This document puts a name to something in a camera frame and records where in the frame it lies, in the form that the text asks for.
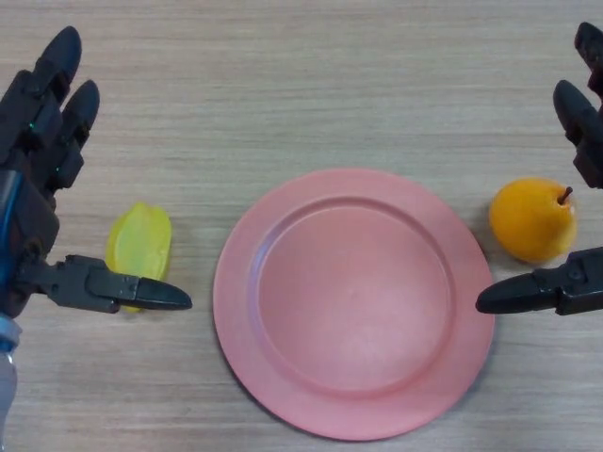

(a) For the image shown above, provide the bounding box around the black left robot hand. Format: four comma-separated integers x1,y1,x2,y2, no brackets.
0,25,194,315

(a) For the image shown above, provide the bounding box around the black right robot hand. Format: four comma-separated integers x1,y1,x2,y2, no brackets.
475,22,603,317

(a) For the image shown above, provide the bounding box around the yellow starfruit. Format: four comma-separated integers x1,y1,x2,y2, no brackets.
105,202,173,315

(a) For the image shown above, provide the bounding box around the orange yellow pear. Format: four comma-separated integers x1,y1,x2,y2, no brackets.
488,176,579,264

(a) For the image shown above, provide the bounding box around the pink round plate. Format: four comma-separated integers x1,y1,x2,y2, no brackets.
212,169,496,443

